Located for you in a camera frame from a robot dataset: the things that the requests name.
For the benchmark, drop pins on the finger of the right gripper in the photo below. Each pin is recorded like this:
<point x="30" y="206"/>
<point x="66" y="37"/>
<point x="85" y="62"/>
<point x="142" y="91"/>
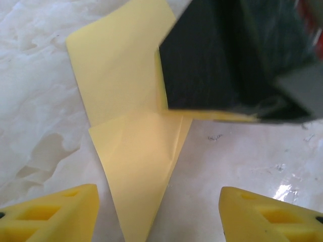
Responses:
<point x="308" y="93"/>
<point x="202" y="63"/>

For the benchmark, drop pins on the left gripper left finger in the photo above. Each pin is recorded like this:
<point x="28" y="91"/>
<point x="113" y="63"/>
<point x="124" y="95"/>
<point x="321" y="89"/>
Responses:
<point x="58" y="216"/>

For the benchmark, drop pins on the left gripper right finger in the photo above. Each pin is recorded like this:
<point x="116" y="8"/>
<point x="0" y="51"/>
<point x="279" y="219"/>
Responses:
<point x="255" y="219"/>

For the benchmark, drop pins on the yellow square paper sheet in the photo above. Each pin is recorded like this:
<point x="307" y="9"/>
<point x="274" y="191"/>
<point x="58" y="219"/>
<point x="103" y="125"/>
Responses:
<point x="131" y="151"/>

